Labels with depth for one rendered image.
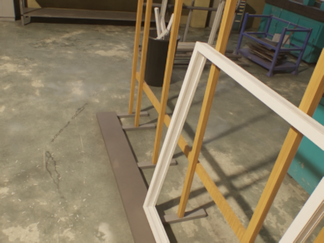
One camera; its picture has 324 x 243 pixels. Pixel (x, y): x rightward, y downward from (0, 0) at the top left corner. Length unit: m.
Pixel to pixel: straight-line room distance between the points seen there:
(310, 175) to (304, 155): 0.20
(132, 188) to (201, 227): 0.68
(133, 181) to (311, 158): 1.71
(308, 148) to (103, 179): 1.98
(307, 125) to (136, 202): 1.76
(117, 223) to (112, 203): 0.22
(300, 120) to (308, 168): 2.03
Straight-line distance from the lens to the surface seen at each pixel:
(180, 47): 6.34
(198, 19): 9.06
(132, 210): 2.55
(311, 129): 1.18
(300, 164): 3.29
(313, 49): 7.71
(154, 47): 4.48
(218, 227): 2.67
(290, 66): 6.66
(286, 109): 1.26
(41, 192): 2.80
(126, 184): 2.75
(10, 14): 8.03
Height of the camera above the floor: 1.95
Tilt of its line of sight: 31 degrees down
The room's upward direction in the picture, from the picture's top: 8 degrees clockwise
